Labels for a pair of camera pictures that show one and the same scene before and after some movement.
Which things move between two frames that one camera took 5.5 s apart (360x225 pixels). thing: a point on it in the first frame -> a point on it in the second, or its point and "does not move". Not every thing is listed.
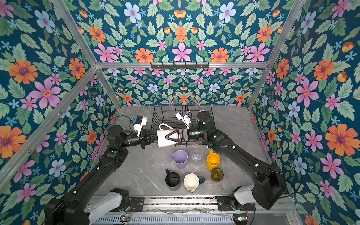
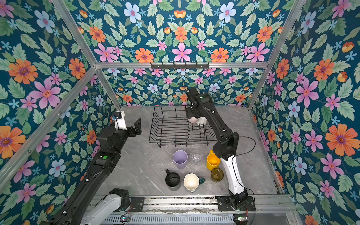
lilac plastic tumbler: x=179 y=157 does not move
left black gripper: x=144 y=138 -> x=137 y=129
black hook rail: x=179 y=66 does not move
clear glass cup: x=196 y=157 does not move
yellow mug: x=213 y=160 does not move
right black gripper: x=172 y=133 -> x=189 y=113
